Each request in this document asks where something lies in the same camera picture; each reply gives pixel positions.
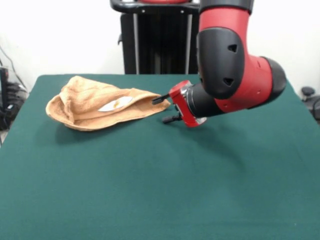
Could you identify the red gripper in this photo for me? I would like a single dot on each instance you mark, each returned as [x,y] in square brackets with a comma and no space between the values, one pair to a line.
[181,107]

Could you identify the tan terry towel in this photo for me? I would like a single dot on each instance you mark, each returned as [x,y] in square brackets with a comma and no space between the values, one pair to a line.
[85,100]

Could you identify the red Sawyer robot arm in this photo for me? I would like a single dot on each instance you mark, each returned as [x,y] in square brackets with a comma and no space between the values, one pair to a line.
[237,75]

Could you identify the dark green table cloth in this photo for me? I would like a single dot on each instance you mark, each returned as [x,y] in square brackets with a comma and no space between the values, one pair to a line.
[75,187]

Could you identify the black equipment heap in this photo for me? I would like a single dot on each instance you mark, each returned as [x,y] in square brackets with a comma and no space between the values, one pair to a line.
[12,100]

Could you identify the black box device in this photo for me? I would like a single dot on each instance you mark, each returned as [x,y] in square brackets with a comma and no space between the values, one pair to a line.
[3,85]

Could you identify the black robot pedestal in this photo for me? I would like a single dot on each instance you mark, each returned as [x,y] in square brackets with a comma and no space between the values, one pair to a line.
[162,50]

